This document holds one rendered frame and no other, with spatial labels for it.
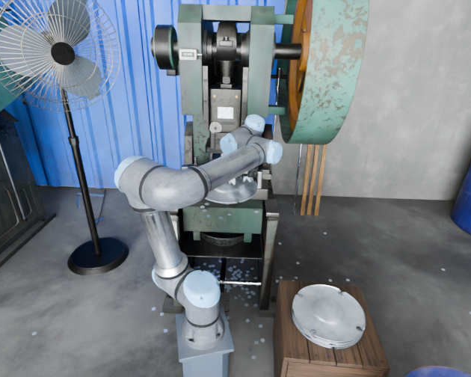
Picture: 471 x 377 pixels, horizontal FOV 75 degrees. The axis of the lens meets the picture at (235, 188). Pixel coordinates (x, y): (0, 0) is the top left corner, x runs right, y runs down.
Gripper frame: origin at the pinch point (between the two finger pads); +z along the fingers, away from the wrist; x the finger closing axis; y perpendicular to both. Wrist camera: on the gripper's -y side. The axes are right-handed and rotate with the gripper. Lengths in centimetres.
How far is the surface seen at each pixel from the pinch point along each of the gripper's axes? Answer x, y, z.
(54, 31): -63, -80, -30
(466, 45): 218, -65, -31
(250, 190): 3.5, 7.5, -0.1
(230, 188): -4.4, 3.9, 0.3
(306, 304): 13, 56, 21
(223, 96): 1.2, -29.9, -23.7
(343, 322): 21, 69, 16
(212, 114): -3.2, -28.7, -15.3
